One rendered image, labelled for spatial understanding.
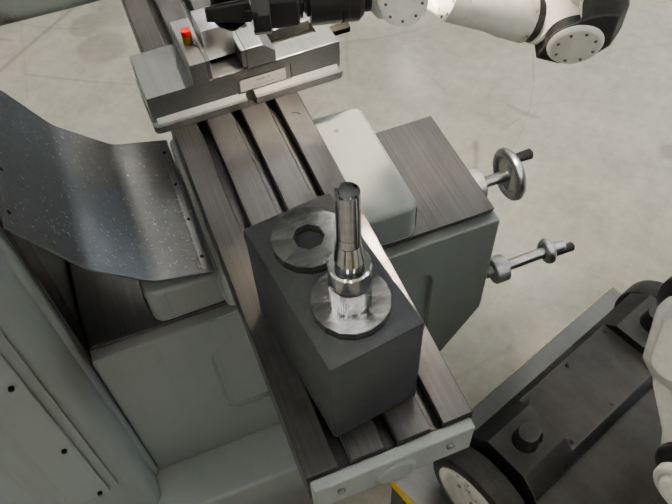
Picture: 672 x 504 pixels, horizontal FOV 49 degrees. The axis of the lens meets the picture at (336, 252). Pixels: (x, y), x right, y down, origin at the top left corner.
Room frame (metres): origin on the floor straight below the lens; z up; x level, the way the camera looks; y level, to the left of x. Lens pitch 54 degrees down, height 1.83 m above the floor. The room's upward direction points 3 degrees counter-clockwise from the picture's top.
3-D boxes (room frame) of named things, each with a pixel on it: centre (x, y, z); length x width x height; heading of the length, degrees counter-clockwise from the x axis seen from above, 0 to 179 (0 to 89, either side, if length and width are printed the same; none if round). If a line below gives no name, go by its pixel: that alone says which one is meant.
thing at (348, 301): (0.44, -0.01, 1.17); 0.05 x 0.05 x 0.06
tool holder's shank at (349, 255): (0.44, -0.01, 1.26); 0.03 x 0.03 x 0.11
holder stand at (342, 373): (0.48, 0.01, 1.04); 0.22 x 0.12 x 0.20; 26
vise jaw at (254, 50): (1.05, 0.13, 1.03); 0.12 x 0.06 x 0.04; 20
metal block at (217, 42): (1.03, 0.18, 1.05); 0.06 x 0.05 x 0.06; 20
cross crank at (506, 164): (1.03, -0.34, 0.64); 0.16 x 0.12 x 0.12; 109
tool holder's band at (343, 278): (0.44, -0.01, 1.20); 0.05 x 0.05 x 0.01
